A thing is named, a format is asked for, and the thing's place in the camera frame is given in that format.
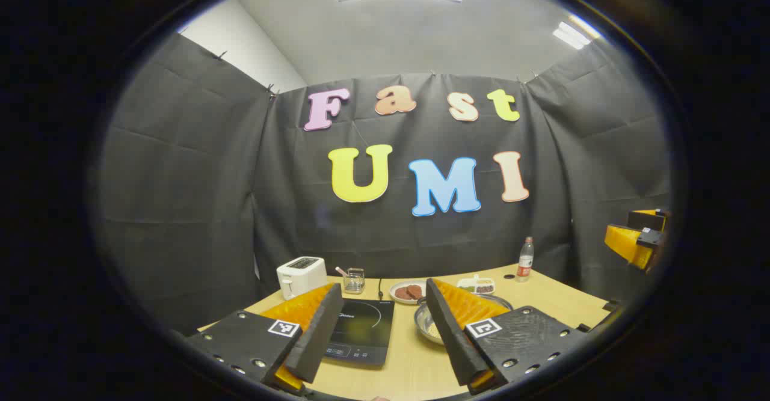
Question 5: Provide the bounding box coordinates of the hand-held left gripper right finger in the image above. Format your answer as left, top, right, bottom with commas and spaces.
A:
425, 278, 593, 396

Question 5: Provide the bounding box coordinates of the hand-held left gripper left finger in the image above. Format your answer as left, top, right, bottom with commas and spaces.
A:
186, 282, 345, 397

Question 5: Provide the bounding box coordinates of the stainless steel pot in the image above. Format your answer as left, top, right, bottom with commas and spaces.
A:
414, 294, 514, 346

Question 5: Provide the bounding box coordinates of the black induction cooktop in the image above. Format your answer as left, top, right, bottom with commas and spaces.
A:
322, 298, 396, 367

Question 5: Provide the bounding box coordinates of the white divided dish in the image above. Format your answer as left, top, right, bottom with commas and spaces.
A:
457, 275, 496, 295

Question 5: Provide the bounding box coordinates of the white toaster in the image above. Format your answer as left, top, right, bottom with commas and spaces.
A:
276, 256, 328, 300

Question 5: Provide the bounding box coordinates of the white round plate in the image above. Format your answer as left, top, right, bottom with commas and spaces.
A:
389, 280, 429, 304

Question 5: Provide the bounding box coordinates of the clear plastic water bottle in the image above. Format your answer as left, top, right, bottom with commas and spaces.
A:
516, 237, 535, 283

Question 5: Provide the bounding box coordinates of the ceiling light panel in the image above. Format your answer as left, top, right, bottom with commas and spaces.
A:
552, 14, 602, 51

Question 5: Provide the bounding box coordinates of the wire mesh holder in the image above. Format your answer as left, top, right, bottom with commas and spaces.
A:
343, 268, 366, 295

